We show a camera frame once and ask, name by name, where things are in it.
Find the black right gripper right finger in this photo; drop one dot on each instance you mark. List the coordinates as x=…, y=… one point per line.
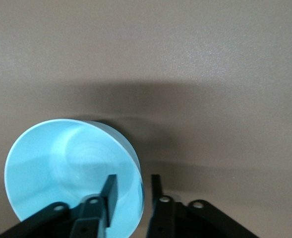
x=170, y=220

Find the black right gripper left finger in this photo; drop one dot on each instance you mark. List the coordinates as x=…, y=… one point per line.
x=91, y=218

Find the light blue bowl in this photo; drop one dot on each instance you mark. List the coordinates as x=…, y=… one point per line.
x=49, y=168

